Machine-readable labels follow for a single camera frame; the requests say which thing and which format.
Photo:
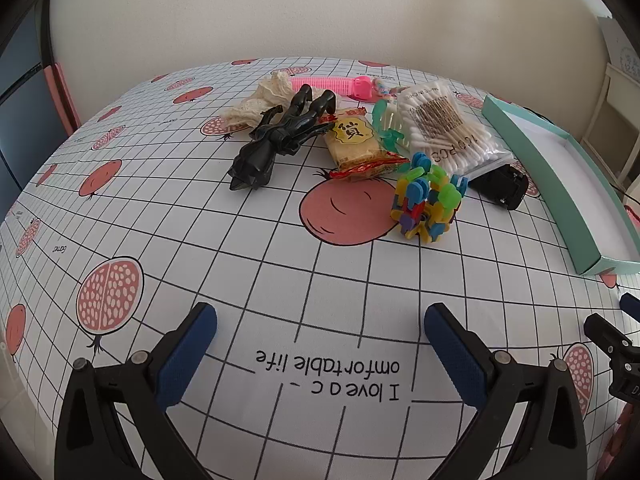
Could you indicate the teal cardboard box lid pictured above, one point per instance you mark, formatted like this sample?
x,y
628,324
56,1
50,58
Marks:
x,y
535,175

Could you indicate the rice cracker packet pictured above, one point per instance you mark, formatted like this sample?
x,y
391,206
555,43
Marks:
x,y
355,145

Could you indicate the pink folding comb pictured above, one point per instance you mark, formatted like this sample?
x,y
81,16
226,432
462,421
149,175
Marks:
x,y
325,84

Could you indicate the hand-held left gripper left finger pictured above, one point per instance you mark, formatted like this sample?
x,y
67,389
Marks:
x,y
185,355

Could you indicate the small black box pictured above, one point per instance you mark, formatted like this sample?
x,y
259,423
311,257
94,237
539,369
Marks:
x,y
500,185

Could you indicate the pack of cotton swabs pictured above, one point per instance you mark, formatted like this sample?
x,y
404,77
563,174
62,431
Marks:
x,y
440,125

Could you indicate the pink headboard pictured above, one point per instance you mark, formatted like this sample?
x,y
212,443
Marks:
x,y
62,95

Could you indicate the cream lace scrunchie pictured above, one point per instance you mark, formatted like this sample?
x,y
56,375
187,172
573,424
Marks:
x,y
260,100

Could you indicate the green hair claw clip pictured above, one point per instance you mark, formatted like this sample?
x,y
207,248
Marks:
x,y
395,139

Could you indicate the white wooden shelf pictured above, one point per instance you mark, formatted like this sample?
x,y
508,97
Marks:
x,y
615,110

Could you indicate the grid printed pomegranate sheet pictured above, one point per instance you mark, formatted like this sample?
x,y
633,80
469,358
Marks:
x,y
250,270

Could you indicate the colourful building block toy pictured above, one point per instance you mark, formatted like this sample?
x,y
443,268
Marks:
x,y
425,200

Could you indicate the black plastic toy figure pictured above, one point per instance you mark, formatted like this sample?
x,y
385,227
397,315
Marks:
x,y
255,160

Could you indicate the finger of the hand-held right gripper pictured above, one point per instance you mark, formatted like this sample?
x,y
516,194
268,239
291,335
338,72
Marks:
x,y
622,355
631,305

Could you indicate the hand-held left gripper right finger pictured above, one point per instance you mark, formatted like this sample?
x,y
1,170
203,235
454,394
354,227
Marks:
x,y
455,355

